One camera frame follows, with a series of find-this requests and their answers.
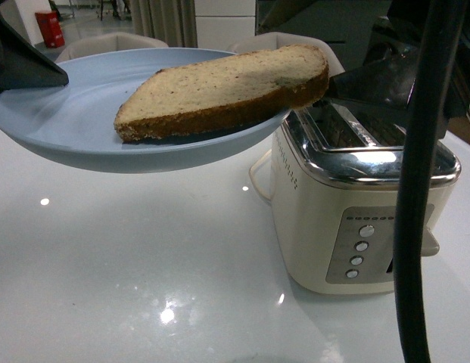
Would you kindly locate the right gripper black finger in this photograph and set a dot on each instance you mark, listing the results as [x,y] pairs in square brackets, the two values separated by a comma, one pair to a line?
[385,83]

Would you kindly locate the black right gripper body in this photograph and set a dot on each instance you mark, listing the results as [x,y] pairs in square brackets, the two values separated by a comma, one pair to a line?
[428,42]

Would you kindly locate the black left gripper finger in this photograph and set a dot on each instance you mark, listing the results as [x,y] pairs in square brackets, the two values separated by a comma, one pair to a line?
[22,66]

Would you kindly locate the bread slice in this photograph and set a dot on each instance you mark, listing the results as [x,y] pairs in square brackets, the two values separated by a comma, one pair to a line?
[225,93]

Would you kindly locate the red fire extinguisher box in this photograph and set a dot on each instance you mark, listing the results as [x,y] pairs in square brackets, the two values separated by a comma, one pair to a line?
[50,29]

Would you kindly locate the grey kitchen counter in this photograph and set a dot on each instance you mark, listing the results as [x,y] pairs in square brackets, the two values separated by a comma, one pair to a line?
[335,22]

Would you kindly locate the grey chair left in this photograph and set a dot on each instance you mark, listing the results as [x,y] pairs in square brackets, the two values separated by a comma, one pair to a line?
[116,41]

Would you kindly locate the cream two-slot toaster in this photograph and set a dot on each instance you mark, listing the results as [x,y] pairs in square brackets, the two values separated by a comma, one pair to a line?
[333,191]

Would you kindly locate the grey curtain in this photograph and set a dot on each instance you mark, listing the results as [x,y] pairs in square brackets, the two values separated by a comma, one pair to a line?
[171,21]

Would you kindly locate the white cabinet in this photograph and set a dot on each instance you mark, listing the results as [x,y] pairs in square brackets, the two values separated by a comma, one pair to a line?
[220,23]

